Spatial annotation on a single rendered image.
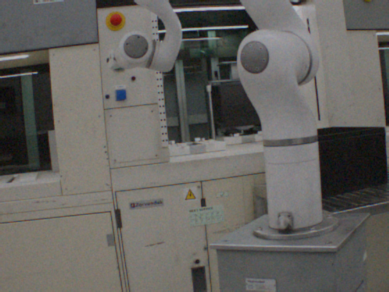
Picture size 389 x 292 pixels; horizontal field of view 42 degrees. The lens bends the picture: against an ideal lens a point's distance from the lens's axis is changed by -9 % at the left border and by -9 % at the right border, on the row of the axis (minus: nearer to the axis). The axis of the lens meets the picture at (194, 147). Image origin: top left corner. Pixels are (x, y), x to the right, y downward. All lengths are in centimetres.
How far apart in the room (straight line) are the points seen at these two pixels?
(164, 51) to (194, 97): 137
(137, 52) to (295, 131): 45
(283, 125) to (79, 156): 84
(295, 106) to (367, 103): 100
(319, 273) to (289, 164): 23
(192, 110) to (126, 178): 102
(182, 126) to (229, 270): 159
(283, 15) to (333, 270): 55
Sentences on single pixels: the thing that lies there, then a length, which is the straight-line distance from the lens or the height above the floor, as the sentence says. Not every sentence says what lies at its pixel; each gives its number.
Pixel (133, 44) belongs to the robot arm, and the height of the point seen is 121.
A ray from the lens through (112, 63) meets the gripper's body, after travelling 151.
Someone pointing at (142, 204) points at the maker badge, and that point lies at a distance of 179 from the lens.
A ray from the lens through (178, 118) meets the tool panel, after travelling 268.
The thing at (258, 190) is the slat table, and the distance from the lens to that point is 179.
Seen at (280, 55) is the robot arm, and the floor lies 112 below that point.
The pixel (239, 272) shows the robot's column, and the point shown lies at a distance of 113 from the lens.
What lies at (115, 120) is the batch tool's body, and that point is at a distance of 177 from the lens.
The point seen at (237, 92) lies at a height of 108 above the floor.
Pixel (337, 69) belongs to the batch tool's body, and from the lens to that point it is 195.
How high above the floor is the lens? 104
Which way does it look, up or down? 4 degrees down
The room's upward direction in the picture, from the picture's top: 6 degrees counter-clockwise
